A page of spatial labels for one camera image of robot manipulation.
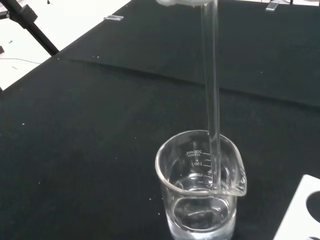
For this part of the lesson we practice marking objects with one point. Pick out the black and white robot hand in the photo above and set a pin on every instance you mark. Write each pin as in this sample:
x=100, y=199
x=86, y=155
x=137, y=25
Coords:
x=180, y=2

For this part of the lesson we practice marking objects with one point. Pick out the clear glass beaker with water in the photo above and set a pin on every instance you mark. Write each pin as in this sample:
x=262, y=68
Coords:
x=200, y=225

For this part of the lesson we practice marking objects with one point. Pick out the white test tube rack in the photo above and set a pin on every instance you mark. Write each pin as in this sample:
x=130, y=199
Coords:
x=297, y=205

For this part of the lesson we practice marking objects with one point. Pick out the black cloth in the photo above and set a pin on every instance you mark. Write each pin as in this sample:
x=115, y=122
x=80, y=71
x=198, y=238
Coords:
x=100, y=125

